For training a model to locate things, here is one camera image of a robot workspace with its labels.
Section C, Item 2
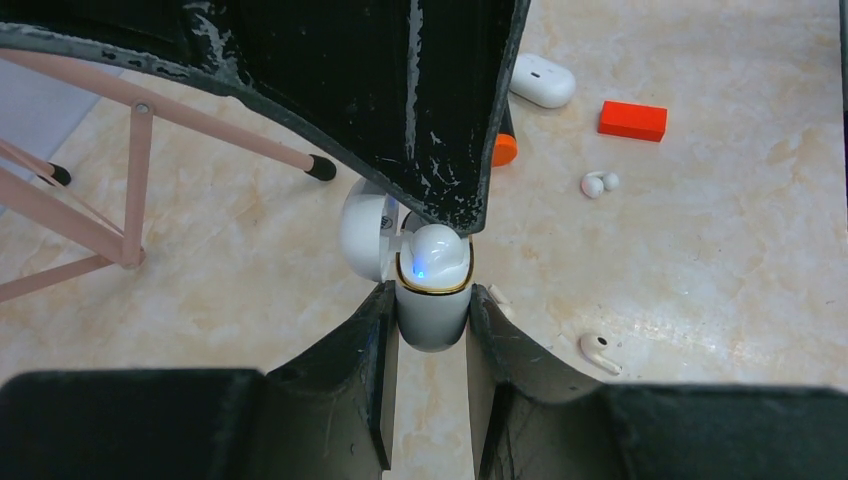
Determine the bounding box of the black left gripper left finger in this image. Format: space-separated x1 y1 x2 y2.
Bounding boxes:
1 282 399 479

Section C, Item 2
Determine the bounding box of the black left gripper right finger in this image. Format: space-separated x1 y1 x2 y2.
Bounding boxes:
466 286 847 479

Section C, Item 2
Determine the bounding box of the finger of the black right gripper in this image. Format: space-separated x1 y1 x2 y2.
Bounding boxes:
1 0 529 235

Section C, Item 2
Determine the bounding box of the white stem earbud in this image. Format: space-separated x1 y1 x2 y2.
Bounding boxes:
578 332 623 376

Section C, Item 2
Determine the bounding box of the white charging case gold trim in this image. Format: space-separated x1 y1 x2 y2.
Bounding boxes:
339 178 474 353

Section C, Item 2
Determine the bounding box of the white clip earbud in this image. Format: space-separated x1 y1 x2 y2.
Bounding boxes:
397 225 472 294
580 171 620 199

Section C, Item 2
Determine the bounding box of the white oval charging case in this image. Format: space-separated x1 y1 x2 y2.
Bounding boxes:
509 53 576 109

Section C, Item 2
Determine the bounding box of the black marker orange cap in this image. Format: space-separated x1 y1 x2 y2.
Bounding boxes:
492 103 519 167

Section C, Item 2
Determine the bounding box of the small beige earbud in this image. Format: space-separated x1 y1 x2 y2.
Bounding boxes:
488 284 515 321

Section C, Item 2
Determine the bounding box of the red rectangular block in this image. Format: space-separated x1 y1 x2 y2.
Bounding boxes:
597 100 668 142

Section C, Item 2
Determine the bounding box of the pink music stand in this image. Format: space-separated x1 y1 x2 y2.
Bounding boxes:
0 47 338 305

